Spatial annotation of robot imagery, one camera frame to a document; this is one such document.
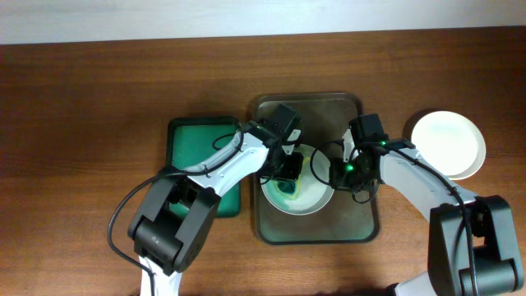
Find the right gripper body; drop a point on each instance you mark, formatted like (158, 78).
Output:
(348, 176)

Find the green yellow sponge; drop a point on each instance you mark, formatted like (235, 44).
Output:
(300, 188)

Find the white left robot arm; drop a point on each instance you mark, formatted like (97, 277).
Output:
(173, 221)

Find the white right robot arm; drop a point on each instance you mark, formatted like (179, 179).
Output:
(472, 247)

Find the grey plate with stain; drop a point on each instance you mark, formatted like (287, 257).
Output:
(321, 167)

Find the green plastic tray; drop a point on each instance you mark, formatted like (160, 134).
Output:
(190, 140)

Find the white plate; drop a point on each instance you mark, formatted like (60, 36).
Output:
(479, 158)
(445, 141)

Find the brown serving tray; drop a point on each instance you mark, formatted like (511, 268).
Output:
(346, 218)

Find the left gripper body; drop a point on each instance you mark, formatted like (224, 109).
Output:
(289, 168)

